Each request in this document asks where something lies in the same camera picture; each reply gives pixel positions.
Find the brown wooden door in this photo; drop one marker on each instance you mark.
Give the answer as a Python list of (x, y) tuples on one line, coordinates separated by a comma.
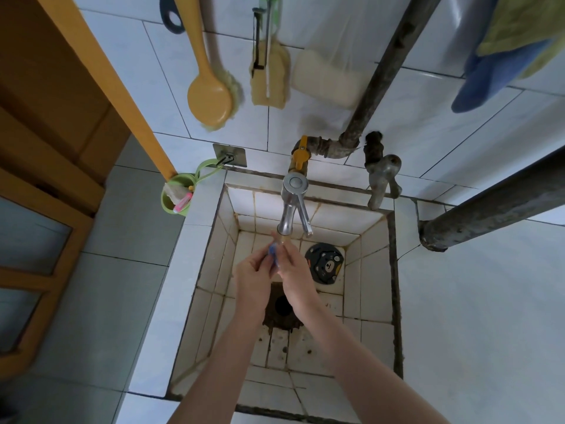
[(57, 92)]

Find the person's left hand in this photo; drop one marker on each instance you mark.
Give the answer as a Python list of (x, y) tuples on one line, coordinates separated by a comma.
[(254, 287)]

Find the white tiled sink basin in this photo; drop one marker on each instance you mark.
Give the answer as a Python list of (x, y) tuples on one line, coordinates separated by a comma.
[(353, 340)]

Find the black round drain stopper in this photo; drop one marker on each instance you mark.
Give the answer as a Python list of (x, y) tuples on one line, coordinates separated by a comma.
[(324, 262)]

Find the blue white wavy cloth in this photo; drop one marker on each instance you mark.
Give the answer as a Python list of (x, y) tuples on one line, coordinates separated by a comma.
[(273, 251)]

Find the person's right hand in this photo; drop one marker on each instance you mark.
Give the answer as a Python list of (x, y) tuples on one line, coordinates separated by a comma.
[(298, 282)]

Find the green plastic cup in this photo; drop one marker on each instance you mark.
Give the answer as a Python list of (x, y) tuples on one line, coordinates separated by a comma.
[(167, 205)]

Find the chrome faucet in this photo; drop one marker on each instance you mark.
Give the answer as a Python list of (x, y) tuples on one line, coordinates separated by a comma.
[(289, 207)]

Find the black thin hanging tool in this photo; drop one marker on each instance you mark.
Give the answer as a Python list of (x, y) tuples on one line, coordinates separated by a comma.
[(255, 44)]

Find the olive green hanging towel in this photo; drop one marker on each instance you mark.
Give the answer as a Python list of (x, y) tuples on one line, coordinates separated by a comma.
[(529, 22)]

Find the grey wall hook plate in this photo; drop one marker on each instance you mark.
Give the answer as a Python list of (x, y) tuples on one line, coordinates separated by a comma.
[(236, 150)]

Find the person's left forearm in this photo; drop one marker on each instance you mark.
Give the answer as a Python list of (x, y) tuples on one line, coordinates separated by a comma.
[(212, 375)]

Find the blue hanging cloth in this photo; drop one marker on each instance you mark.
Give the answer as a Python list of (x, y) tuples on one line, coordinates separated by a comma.
[(485, 83)]

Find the grey metal tap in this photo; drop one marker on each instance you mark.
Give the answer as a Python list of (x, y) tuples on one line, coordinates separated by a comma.
[(382, 178)]

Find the black tap knob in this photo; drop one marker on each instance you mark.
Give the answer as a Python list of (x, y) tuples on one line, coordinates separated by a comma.
[(373, 145)]

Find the rusty grey metal pipe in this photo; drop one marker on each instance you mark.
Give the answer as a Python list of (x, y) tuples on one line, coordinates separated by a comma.
[(494, 203)]

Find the yellow hanging brush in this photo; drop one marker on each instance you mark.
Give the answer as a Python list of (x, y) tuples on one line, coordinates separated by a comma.
[(209, 101)]

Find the white hanging item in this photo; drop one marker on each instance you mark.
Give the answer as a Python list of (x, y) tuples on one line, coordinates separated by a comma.
[(326, 77)]

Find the person's right forearm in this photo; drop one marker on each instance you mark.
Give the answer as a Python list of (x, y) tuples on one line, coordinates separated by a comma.
[(375, 375)]

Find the small pink object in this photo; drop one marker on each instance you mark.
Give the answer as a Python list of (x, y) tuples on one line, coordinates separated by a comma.
[(183, 203)]

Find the grey water supply pipe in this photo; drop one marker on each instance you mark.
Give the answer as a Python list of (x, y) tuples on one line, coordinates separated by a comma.
[(388, 66)]

